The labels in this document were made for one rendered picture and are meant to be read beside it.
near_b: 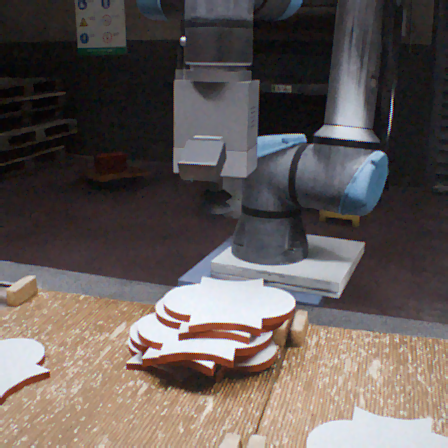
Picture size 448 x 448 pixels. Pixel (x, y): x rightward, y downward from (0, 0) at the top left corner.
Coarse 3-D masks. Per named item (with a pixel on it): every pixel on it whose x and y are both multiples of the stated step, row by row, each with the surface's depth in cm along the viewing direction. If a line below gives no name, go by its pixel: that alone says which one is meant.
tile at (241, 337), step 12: (156, 312) 68; (168, 324) 66; (180, 324) 66; (276, 324) 66; (180, 336) 63; (192, 336) 64; (204, 336) 64; (216, 336) 64; (228, 336) 64; (240, 336) 63
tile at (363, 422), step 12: (360, 408) 59; (348, 420) 57; (360, 420) 57; (372, 420) 57; (384, 420) 57; (396, 420) 57; (420, 420) 57; (312, 432) 55; (324, 432) 55; (336, 432) 55; (348, 432) 55; (360, 432) 55; (372, 432) 55; (384, 432) 55; (396, 432) 55; (408, 432) 55; (420, 432) 55; (312, 444) 54; (324, 444) 54; (336, 444) 54; (348, 444) 54; (360, 444) 53; (372, 444) 53; (384, 444) 53; (396, 444) 53; (408, 444) 53; (420, 444) 53; (432, 444) 53; (444, 444) 53
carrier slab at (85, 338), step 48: (0, 336) 75; (48, 336) 75; (96, 336) 75; (288, 336) 76; (48, 384) 65; (96, 384) 65; (144, 384) 65; (192, 384) 65; (240, 384) 65; (0, 432) 56; (48, 432) 57; (96, 432) 57; (144, 432) 57; (192, 432) 57; (240, 432) 57
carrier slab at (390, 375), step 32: (288, 352) 72; (320, 352) 72; (352, 352) 72; (384, 352) 71; (416, 352) 71; (288, 384) 65; (320, 384) 65; (352, 384) 65; (384, 384) 65; (416, 384) 65; (288, 416) 60; (320, 416) 59; (352, 416) 59; (384, 416) 59; (416, 416) 59
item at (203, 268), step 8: (216, 248) 125; (224, 248) 125; (208, 256) 121; (200, 264) 116; (208, 264) 116; (192, 272) 113; (200, 272) 113; (208, 272) 113; (184, 280) 109; (192, 280) 109; (200, 280) 109; (232, 280) 109; (296, 296) 102; (304, 296) 102; (312, 296) 102; (320, 296) 102; (296, 304) 101; (304, 304) 100; (312, 304) 100; (320, 304) 101
